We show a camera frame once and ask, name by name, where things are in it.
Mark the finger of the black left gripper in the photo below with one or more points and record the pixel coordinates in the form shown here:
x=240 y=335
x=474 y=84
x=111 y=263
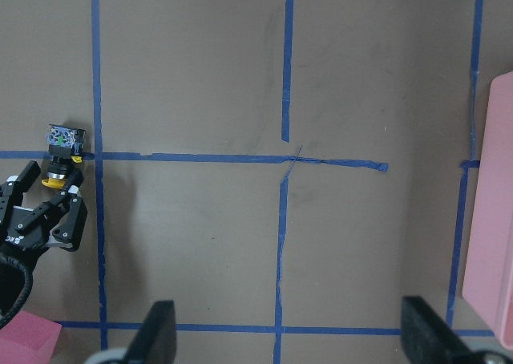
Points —
x=66 y=215
x=13 y=214

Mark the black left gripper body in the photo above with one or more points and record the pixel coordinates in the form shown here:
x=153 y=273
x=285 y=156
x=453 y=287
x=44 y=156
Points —
x=24 y=232

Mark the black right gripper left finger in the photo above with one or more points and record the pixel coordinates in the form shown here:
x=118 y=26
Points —
x=155 y=341

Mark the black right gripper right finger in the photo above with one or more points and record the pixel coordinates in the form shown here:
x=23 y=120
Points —
x=426 y=338

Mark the yellow push button switch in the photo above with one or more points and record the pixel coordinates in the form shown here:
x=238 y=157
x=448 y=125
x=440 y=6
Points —
x=65 y=147

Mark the pink plastic bin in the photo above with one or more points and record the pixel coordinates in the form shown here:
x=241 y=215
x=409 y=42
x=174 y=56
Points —
x=487 y=284

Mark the pink cube front centre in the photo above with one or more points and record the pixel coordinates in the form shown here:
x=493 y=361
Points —
x=29 y=339

